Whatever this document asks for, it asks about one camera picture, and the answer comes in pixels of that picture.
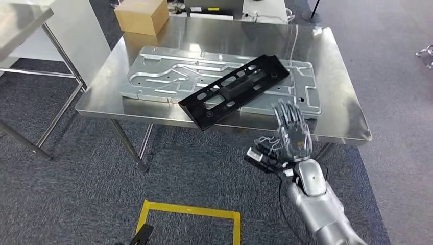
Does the robot right hand grey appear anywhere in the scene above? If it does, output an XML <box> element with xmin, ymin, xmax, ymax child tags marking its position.
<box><xmin>254</xmin><ymin>100</ymin><xmax>314</xmax><ymax>162</ymax></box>

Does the black plastic panel part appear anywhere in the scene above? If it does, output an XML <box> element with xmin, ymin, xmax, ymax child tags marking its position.
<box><xmin>178</xmin><ymin>54</ymin><xmax>291</xmax><ymax>132</ymax></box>

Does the stainless steel workbench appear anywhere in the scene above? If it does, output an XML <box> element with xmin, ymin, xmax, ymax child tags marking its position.
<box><xmin>75</xmin><ymin>16</ymin><xmax>373</xmax><ymax>174</ymax></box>

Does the yellow floor tape square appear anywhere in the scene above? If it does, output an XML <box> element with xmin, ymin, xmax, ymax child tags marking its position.
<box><xmin>135</xmin><ymin>199</ymin><xmax>242</xmax><ymax>245</ymax></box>

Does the black stanchion pole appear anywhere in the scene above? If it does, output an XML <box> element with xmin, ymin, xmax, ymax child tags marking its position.
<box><xmin>310</xmin><ymin>0</ymin><xmax>322</xmax><ymax>19</ymax></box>

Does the white desk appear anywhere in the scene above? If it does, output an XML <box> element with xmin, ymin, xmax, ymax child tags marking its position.
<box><xmin>167</xmin><ymin>0</ymin><xmax>295</xmax><ymax>26</ymax></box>

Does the large machined aluminium plate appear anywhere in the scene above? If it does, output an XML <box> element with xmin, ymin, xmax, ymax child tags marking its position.
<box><xmin>119</xmin><ymin>45</ymin><xmax>322</xmax><ymax>119</ymax></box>

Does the chrome stool base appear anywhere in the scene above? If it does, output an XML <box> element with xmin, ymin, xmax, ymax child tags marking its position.
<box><xmin>415</xmin><ymin>44</ymin><xmax>433</xmax><ymax>70</ymax></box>

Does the grey open laptop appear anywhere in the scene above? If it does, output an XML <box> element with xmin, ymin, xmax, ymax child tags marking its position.
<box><xmin>183</xmin><ymin>0</ymin><xmax>245</xmax><ymax>20</ymax></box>

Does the brown cardboard box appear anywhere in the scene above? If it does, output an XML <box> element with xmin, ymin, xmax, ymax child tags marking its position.
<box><xmin>114</xmin><ymin>0</ymin><xmax>170</xmax><ymax>37</ymax></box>

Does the white cabinet panel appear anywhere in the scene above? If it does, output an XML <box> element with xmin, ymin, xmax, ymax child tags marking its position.
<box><xmin>8</xmin><ymin>0</ymin><xmax>113</xmax><ymax>87</ymax></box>

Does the stainless steel side table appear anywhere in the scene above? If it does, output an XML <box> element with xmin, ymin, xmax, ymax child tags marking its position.
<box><xmin>0</xmin><ymin>3</ymin><xmax>87</xmax><ymax>161</ymax></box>

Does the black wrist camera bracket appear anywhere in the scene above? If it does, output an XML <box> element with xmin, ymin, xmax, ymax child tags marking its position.
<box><xmin>245</xmin><ymin>138</ymin><xmax>295</xmax><ymax>174</ymax></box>

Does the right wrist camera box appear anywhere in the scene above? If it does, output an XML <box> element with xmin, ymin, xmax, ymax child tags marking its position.
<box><xmin>246</xmin><ymin>147</ymin><xmax>264</xmax><ymax>163</ymax></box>

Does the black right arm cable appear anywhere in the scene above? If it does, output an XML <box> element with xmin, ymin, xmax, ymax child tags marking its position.
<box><xmin>277</xmin><ymin>178</ymin><xmax>306</xmax><ymax>238</ymax></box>

